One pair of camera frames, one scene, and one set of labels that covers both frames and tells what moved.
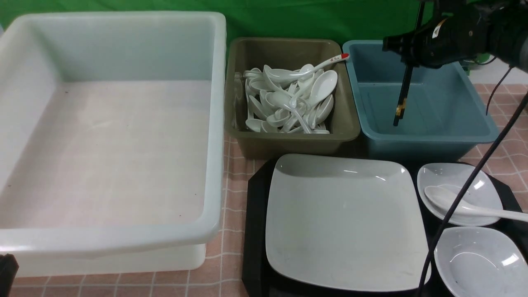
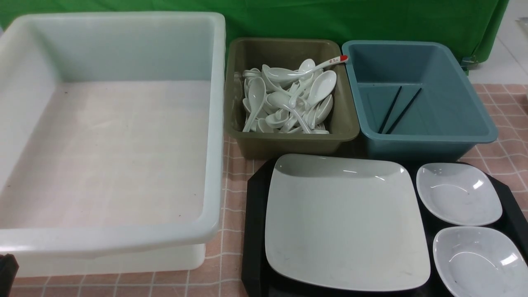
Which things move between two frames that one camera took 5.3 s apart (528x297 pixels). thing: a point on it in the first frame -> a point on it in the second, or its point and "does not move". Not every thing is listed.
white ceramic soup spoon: [449, 197] -> [257, 90]
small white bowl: [479, 262] does not move
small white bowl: [484, 191] does not move
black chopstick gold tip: [400, 108] -> [380, 129]
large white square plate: [345, 222] does not move
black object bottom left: [9, 267] does not move
